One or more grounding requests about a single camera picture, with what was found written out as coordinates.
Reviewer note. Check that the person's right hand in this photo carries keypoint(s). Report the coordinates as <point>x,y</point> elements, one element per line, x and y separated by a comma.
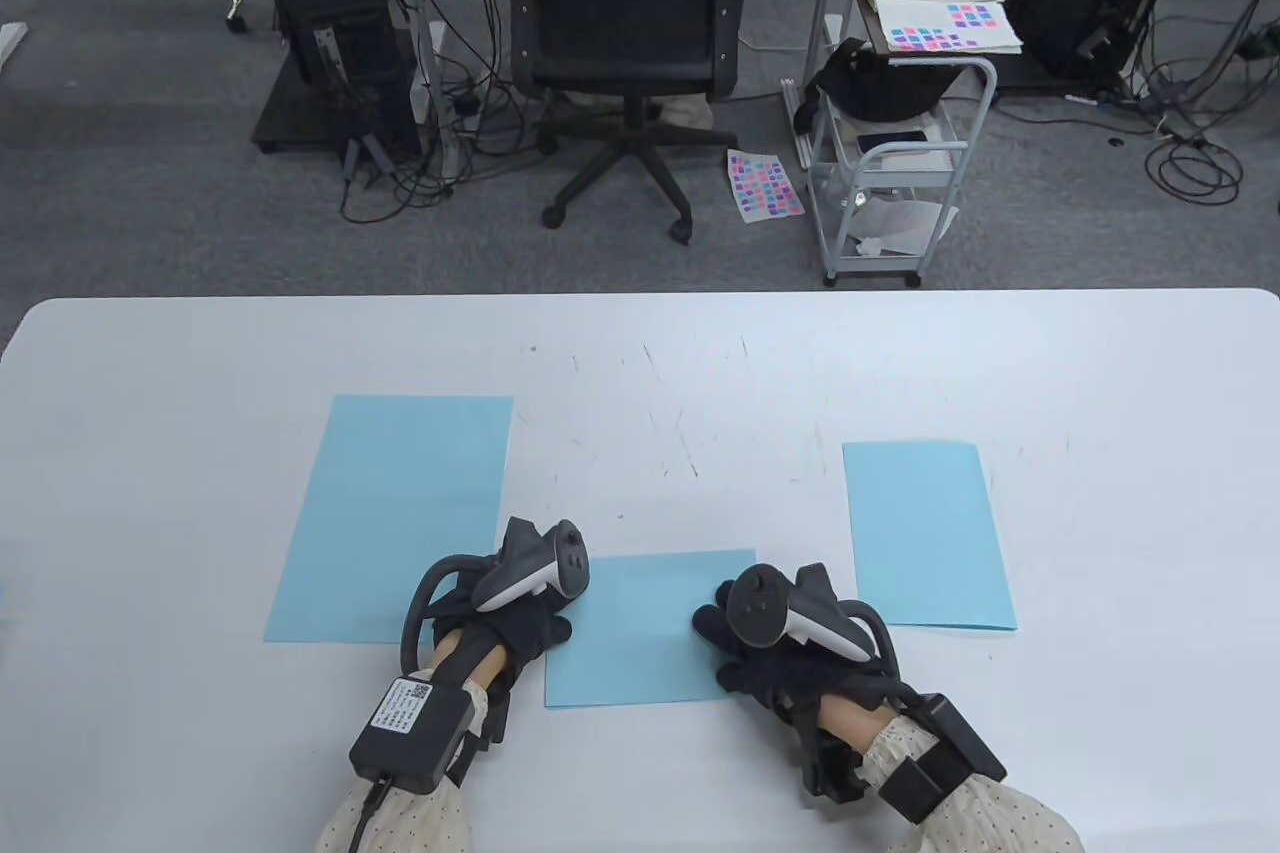
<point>760,678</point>

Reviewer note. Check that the person's left hand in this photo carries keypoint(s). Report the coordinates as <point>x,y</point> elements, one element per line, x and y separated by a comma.
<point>530,628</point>

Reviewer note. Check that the light blue paper sheet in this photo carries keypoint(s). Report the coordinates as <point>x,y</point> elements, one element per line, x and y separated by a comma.
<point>640,633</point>
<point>390,493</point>
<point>930,533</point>

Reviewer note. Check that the person's right forearm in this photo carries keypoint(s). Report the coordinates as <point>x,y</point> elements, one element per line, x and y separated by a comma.
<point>1000,823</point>

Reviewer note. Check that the person's left forearm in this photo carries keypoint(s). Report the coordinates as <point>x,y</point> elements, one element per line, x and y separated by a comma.
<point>410,818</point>

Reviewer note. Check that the right black white controller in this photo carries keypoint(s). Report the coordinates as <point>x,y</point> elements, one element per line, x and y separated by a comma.
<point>755,603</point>

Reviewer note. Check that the white metal cart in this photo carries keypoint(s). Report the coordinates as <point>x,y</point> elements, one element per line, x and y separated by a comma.
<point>870,268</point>

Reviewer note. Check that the white loose papers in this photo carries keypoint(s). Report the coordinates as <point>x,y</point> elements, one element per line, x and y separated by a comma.
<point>900,223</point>

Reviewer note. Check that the colourful sticker sheet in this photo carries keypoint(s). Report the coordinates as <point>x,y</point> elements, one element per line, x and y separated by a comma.
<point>940,33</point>
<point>765,183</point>

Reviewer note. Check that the dark phone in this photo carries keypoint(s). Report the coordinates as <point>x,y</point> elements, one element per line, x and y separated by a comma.
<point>890,139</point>

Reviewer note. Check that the black platform base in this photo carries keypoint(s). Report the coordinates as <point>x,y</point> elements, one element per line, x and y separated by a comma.
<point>285,118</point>

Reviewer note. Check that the black bag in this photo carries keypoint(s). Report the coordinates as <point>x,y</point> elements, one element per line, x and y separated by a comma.
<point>880,88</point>

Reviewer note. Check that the white desk foot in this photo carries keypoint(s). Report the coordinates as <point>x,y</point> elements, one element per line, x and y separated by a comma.
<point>10,43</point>

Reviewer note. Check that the left black wrist camera module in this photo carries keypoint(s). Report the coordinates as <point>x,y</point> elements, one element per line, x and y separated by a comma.
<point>410,723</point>

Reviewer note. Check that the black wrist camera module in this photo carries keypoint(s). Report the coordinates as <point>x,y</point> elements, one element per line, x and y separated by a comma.
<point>410,723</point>
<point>945,763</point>

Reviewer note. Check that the right black wrist camera module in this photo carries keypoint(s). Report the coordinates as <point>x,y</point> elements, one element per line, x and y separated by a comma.
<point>945,763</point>

